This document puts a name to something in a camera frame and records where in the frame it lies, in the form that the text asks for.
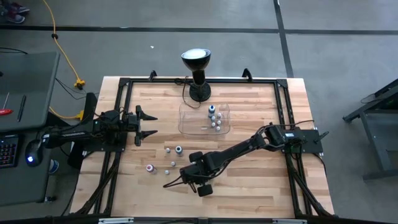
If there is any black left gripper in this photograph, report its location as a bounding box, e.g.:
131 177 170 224
123 105 159 147

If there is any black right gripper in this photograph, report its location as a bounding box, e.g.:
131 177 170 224
179 151 215 198

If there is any clear plastic bin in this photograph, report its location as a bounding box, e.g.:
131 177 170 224
178 101 231 136

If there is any black flat monitor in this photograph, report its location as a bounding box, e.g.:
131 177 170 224
67 92 99 170

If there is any black gooseneck desk lamp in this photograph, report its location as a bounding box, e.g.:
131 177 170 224
181 49 213 103

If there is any black computer mouse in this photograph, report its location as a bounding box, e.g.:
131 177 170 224
24 139 44 167

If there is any black pen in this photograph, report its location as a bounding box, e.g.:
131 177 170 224
17 95 27 123

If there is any grey desk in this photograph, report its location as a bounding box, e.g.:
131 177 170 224
0 51 60 207

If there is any backlit black keyboard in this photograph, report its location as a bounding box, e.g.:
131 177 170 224
0 133 20 170

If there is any person's sneaker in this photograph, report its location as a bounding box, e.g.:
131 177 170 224
0 11 26 25
8 2 31 14

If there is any dark metal side table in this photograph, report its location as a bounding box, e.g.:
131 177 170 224
343 77 398 181

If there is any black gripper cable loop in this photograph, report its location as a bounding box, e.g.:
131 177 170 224
162 175 185 190

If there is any black lamp cable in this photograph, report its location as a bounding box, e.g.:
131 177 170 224
174 76 202 110

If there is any yellow extension cable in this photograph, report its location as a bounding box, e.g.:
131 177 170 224
42 0 86 91
49 106 85 121

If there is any black floor cable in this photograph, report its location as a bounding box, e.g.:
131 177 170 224
0 47 29 55
55 77 100 100

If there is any silver metal bracket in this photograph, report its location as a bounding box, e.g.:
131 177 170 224
272 218 308 224
98 217 134 224

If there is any red-handled screwdriver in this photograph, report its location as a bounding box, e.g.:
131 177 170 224
0 92 14 117

